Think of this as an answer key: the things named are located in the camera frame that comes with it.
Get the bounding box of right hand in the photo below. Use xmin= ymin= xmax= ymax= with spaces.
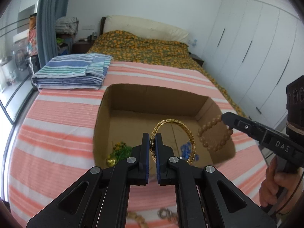
xmin=259 ymin=157 xmax=303 ymax=215

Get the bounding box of blue bead jewelry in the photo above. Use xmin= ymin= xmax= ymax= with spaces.
xmin=180 ymin=142 xmax=200 ymax=164

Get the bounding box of right dark nightstand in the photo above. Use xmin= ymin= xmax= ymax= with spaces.
xmin=190 ymin=53 xmax=204 ymax=66

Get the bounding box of blue grey curtain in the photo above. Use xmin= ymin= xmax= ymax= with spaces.
xmin=36 ymin=0 xmax=69 ymax=67

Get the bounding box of gold chain bangle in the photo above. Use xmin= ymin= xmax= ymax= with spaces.
xmin=149 ymin=119 xmax=196 ymax=165

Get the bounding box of printed cardboard box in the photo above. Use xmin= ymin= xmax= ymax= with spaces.
xmin=93 ymin=84 xmax=235 ymax=168

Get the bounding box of green gold trinket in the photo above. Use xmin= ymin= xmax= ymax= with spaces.
xmin=106 ymin=142 xmax=132 ymax=167

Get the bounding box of cream headboard pillow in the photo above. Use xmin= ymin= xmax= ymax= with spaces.
xmin=99 ymin=15 xmax=189 ymax=44

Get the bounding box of folded blue striped blanket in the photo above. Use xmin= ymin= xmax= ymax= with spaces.
xmin=31 ymin=53 xmax=112 ymax=89

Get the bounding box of dark wooden nightstand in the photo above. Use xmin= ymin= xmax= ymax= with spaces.
xmin=72 ymin=40 xmax=95 ymax=54

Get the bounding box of round brown bead bracelet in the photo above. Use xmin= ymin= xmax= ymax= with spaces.
xmin=197 ymin=114 xmax=234 ymax=153

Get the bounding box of folded checked cloth pile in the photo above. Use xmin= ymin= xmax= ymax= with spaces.
xmin=55 ymin=17 xmax=79 ymax=35

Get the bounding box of white wardrobe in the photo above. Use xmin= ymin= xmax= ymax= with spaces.
xmin=203 ymin=0 xmax=303 ymax=129

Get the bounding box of silver pendant keychain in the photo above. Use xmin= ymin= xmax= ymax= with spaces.
xmin=157 ymin=208 xmax=179 ymax=225

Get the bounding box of black framed glass door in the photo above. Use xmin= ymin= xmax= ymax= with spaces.
xmin=1 ymin=13 xmax=40 ymax=125

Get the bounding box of orange floral duvet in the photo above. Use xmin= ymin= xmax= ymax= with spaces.
xmin=88 ymin=30 xmax=246 ymax=117

